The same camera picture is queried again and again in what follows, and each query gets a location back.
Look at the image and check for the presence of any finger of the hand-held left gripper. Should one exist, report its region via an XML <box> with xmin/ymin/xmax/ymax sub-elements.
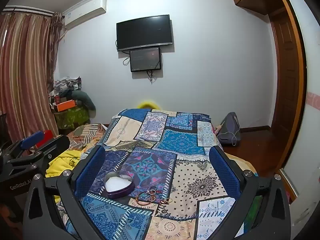
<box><xmin>4</xmin><ymin>131</ymin><xmax>46</xmax><ymax>160</ymax></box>
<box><xmin>6</xmin><ymin>135</ymin><xmax>71</xmax><ymax>176</ymax></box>

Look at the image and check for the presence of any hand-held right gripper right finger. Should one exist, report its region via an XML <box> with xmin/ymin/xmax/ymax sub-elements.
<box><xmin>209</xmin><ymin>145</ymin><xmax>292</xmax><ymax>240</ymax></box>

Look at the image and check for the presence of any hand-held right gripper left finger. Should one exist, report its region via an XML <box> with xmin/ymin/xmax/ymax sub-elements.
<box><xmin>22</xmin><ymin>145</ymin><xmax>107</xmax><ymax>240</ymax></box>

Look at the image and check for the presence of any purple heart-shaped jewelry box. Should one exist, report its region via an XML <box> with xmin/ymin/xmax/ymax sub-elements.
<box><xmin>104</xmin><ymin>172</ymin><xmax>134</xmax><ymax>199</ymax></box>

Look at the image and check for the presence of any copper wire bracelet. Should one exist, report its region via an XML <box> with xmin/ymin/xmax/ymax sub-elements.
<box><xmin>136</xmin><ymin>191</ymin><xmax>156</xmax><ymax>205</ymax></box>

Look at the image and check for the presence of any red box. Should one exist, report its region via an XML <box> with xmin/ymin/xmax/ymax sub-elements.
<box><xmin>36</xmin><ymin>130</ymin><xmax>54</xmax><ymax>149</ymax></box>

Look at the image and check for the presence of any yellow cloth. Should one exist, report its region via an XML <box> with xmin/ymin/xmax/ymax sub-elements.
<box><xmin>45</xmin><ymin>149</ymin><xmax>83</xmax><ymax>203</ymax></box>

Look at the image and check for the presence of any green patterned cloth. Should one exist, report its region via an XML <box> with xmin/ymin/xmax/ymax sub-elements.
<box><xmin>54</xmin><ymin>106</ymin><xmax>92</xmax><ymax>130</ymax></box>

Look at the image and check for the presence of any striped brown blanket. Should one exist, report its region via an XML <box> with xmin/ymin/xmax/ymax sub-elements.
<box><xmin>66</xmin><ymin>123</ymin><xmax>110</xmax><ymax>153</ymax></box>

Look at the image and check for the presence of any patchwork printed blanket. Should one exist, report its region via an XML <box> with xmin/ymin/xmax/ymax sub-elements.
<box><xmin>64</xmin><ymin>108</ymin><xmax>250</xmax><ymax>240</ymax></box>

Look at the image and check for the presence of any orange box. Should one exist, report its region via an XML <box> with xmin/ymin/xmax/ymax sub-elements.
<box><xmin>55</xmin><ymin>99</ymin><xmax>77</xmax><ymax>112</ymax></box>

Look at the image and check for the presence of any grey bag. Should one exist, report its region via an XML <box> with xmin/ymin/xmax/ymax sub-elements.
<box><xmin>216</xmin><ymin>112</ymin><xmax>242</xmax><ymax>147</ymax></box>

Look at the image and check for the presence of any green blanket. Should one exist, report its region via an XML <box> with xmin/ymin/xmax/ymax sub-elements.
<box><xmin>244</xmin><ymin>194</ymin><xmax>264</xmax><ymax>233</ymax></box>

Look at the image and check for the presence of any pile of clothes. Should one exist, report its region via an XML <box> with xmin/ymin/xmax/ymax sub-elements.
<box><xmin>49</xmin><ymin>76</ymin><xmax>97</xmax><ymax>113</ymax></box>

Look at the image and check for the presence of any striped brown curtain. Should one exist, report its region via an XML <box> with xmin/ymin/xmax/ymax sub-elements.
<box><xmin>0</xmin><ymin>10</ymin><xmax>66</xmax><ymax>153</ymax></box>

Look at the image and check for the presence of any yellow round object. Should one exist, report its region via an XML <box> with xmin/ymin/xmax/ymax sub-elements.
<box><xmin>138</xmin><ymin>101</ymin><xmax>161</xmax><ymax>110</ymax></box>

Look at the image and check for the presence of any wooden door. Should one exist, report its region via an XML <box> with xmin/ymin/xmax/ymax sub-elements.
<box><xmin>269</xmin><ymin>0</ymin><xmax>307</xmax><ymax>171</ymax></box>

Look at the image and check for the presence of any white air conditioner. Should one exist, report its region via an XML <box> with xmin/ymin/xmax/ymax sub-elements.
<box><xmin>62</xmin><ymin>0</ymin><xmax>108</xmax><ymax>30</ymax></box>

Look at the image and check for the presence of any white cable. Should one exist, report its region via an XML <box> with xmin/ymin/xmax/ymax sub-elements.
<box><xmin>220</xmin><ymin>120</ymin><xmax>238</xmax><ymax>147</ymax></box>

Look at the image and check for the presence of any small black wall monitor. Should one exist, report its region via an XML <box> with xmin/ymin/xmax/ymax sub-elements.
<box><xmin>129</xmin><ymin>47</ymin><xmax>162</xmax><ymax>73</ymax></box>

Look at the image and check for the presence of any black wall television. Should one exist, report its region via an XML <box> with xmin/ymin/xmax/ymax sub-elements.
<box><xmin>116</xmin><ymin>14</ymin><xmax>174</xmax><ymax>52</ymax></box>

